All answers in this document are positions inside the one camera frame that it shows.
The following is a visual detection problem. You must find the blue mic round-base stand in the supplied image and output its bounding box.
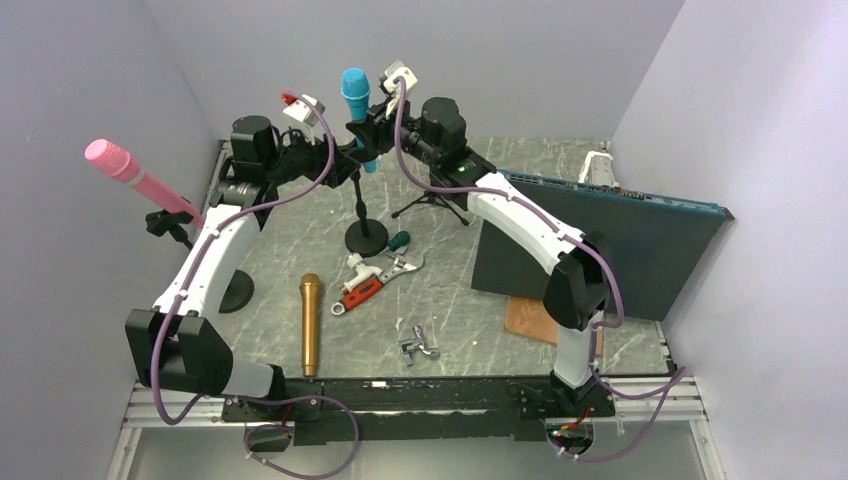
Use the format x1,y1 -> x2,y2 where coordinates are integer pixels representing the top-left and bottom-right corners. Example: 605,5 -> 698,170
345,159 -> 388,258

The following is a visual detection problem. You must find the black tripod mic stand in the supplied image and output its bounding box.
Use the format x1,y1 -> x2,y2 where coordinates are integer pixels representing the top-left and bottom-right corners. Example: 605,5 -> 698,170
390,191 -> 470,226

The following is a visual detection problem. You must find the pink microphone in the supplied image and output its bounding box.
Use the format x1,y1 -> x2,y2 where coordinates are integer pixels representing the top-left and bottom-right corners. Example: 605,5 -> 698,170
84,139 -> 205,228

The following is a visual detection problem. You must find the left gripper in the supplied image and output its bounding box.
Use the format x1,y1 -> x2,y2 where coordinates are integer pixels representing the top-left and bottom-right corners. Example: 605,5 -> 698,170
266,123 -> 362,190

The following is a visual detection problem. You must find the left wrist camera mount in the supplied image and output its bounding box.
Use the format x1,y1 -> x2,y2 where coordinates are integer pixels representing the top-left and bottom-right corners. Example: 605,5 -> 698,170
281,89 -> 325,144

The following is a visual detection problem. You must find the green handle screwdriver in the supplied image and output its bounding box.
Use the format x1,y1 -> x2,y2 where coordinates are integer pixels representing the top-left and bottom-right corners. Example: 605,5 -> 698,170
384,230 -> 411,253

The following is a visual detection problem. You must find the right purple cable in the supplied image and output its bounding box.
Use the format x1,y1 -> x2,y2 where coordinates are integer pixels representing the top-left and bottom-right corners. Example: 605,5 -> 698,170
392,76 -> 688,464

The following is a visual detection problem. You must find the red handle adjustable wrench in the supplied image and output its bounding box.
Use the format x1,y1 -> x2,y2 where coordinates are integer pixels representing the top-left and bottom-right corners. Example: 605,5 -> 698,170
331,253 -> 425,316

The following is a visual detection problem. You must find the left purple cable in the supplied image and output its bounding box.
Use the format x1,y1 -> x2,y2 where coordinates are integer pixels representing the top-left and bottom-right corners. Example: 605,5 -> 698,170
150,93 -> 362,480

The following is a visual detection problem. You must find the gold microphone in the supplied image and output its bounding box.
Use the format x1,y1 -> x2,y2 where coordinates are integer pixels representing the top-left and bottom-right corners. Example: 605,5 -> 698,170
300,273 -> 323,378

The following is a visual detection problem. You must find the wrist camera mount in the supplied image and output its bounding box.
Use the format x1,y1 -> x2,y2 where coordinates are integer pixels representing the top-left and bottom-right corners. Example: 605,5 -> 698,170
379,60 -> 418,117
281,89 -> 325,144

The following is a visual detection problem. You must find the white bracket behind switch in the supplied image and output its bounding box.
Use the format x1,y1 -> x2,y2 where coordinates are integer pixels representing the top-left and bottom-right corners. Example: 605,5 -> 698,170
578,151 -> 620,188

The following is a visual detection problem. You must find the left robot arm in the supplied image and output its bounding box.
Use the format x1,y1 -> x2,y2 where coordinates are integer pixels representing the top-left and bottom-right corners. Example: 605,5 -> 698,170
125,115 -> 368,420

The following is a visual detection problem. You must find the small metal clamp part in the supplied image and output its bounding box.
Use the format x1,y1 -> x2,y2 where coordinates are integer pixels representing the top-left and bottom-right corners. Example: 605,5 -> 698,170
399,325 -> 440,367

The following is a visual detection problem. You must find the pink mic round-base stand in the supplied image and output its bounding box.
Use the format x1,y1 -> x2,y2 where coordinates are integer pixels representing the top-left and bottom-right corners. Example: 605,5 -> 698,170
145,210 -> 254,314

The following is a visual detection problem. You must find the wooden board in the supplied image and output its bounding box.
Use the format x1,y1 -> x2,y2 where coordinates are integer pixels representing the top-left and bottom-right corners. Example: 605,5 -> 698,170
504,296 -> 607,358

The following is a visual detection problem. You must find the black network switch box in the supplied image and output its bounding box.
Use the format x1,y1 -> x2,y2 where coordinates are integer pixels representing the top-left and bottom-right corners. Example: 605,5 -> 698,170
471,171 -> 733,322

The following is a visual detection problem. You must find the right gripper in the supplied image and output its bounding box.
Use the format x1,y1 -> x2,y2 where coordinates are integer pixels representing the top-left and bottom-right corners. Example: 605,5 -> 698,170
348,94 -> 442,169

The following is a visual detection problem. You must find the purple cable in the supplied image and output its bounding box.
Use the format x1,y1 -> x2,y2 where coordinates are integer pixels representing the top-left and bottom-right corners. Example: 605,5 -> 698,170
150,93 -> 362,480
392,76 -> 688,464

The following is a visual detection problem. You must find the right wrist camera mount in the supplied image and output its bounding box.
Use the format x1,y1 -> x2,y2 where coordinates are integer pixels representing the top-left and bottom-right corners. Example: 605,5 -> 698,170
379,60 -> 418,117

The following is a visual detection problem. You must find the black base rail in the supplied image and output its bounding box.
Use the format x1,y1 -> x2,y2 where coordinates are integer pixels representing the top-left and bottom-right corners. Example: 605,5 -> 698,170
222,375 -> 617,446

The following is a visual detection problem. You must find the blue microphone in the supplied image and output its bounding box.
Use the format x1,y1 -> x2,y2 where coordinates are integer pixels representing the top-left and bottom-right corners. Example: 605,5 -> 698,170
340,67 -> 380,175

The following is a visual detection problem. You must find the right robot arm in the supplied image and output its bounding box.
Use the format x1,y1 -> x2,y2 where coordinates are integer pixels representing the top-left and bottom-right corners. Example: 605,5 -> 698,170
346,97 -> 623,415

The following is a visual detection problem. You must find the white plastic faucet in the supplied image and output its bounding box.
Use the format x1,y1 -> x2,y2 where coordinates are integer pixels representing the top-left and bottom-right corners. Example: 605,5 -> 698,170
341,253 -> 383,294

